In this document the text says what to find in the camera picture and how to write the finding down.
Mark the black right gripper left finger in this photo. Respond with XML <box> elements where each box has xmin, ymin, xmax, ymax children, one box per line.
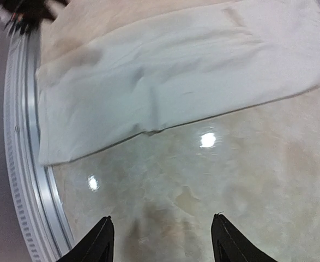
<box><xmin>58</xmin><ymin>216</ymin><xmax>114</xmax><ymax>262</ymax></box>

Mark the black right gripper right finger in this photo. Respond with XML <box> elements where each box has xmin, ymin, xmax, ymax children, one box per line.
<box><xmin>211</xmin><ymin>213</ymin><xmax>276</xmax><ymax>262</ymax></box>

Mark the white t-shirt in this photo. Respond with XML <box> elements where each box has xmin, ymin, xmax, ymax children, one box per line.
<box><xmin>37</xmin><ymin>1</ymin><xmax>320</xmax><ymax>165</ymax></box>

